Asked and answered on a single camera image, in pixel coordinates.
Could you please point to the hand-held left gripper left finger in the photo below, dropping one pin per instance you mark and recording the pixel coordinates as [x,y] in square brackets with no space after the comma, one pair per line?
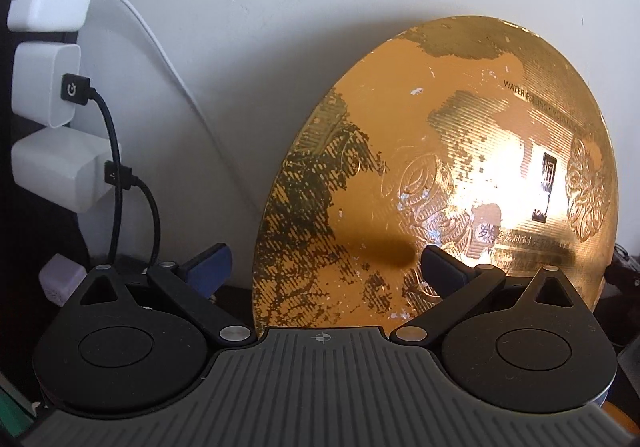
[207,272]

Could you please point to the round gold box lid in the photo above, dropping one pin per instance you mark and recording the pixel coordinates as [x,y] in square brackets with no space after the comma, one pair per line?
[380,152]

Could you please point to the white charger with round logo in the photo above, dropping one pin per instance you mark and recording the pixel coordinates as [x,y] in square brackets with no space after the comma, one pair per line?
[42,82]

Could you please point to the pale purple adapter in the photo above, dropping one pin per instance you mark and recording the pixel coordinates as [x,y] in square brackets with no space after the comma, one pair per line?
[60,277]

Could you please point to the white charger plain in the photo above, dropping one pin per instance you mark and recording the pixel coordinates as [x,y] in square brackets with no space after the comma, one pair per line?
[55,172]

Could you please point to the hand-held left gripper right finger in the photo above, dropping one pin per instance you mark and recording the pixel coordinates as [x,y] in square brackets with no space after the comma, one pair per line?
[445,273]

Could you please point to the black power strip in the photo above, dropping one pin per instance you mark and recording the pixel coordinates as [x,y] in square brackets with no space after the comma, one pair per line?
[5,222]

